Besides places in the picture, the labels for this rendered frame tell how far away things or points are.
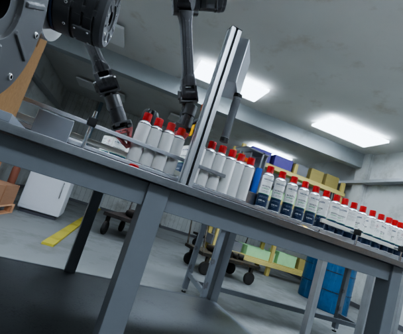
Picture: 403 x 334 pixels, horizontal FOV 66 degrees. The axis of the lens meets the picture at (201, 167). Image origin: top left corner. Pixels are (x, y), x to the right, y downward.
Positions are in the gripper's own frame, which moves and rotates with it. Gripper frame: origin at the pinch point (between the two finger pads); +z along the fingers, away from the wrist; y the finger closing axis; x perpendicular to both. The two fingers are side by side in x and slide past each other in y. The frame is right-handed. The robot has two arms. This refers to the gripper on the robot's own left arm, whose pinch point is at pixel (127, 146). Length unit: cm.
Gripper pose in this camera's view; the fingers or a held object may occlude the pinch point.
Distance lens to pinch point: 123.0
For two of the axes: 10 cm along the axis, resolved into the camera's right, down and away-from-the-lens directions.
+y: -4.1, 0.0, 9.1
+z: 2.8, 9.5, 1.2
